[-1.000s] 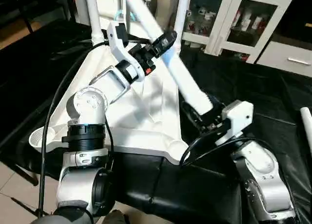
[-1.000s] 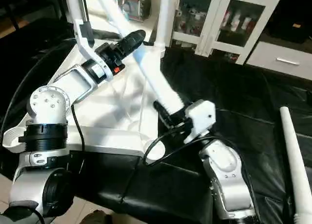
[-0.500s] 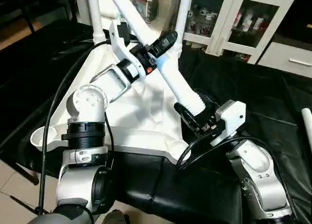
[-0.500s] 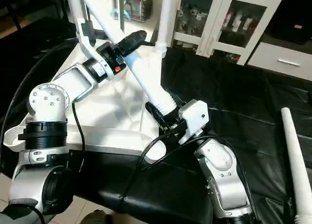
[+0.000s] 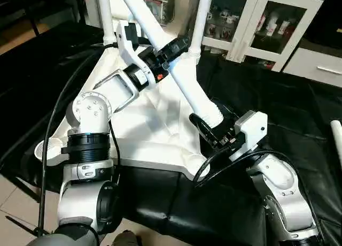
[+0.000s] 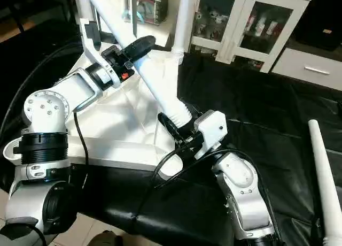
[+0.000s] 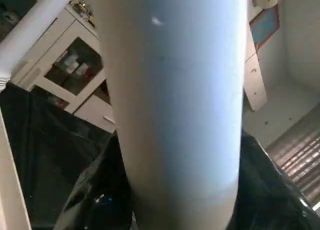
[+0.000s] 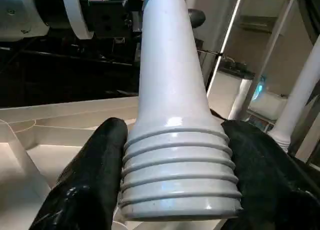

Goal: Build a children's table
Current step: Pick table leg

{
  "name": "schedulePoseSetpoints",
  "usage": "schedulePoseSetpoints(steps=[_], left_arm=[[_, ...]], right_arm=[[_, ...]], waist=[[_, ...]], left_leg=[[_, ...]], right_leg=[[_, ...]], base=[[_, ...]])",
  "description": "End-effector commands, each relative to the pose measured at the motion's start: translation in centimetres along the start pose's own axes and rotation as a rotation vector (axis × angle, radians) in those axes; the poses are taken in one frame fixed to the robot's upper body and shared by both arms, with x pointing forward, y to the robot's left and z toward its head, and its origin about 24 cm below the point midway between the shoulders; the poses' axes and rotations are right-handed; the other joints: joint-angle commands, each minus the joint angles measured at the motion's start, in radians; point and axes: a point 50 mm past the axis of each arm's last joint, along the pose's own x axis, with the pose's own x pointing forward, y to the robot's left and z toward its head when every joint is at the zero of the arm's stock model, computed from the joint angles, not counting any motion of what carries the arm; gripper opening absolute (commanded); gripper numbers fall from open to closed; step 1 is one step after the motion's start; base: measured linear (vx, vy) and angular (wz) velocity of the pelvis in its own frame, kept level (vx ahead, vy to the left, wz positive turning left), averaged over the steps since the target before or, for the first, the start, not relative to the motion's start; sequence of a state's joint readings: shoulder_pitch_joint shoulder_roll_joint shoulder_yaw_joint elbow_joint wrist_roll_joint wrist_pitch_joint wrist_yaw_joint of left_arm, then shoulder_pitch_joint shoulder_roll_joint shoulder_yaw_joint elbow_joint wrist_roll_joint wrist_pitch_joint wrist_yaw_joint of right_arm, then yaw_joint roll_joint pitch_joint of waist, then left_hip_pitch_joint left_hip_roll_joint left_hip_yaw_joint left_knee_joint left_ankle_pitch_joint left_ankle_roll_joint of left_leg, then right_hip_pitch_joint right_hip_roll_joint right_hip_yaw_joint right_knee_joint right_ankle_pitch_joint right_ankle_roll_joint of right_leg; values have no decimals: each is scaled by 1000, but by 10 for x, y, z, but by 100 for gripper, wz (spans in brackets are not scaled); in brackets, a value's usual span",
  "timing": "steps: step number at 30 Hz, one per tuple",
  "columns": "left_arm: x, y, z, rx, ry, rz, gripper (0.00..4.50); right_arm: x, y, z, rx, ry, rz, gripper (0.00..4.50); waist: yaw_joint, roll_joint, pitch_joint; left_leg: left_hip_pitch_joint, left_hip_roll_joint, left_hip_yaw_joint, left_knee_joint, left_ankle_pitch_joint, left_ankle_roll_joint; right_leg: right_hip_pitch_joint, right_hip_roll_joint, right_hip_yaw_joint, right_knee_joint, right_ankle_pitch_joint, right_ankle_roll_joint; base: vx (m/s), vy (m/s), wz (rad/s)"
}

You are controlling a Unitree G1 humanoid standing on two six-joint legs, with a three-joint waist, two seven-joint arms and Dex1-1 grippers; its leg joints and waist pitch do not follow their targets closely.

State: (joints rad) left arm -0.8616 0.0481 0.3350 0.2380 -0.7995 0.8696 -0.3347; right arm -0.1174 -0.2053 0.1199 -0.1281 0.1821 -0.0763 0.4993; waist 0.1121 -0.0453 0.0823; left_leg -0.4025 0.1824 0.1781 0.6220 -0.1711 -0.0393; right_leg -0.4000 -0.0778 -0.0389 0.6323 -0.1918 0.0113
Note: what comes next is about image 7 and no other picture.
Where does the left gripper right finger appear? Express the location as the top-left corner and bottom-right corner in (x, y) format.
(227, 130), (320, 230)

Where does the white glass-door cabinet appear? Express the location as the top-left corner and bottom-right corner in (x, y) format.
(10, 0), (118, 136)

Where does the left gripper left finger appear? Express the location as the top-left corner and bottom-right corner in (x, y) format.
(52, 132), (135, 230)

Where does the blue framed wall picture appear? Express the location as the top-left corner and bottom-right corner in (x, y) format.
(249, 5), (281, 51)

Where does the black work mat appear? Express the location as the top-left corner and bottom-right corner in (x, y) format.
(0, 82), (121, 230)

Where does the white plastic table leg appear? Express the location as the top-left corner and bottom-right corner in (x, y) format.
(95, 0), (249, 230)
(0, 0), (81, 88)

